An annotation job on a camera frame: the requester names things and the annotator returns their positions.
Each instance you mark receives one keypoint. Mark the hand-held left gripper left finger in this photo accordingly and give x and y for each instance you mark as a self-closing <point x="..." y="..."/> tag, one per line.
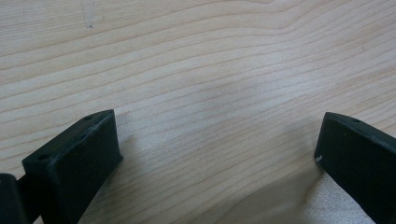
<point x="74" y="168"/>

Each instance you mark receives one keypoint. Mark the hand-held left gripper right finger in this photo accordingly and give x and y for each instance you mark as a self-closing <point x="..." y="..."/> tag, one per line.
<point x="361" y="161"/>

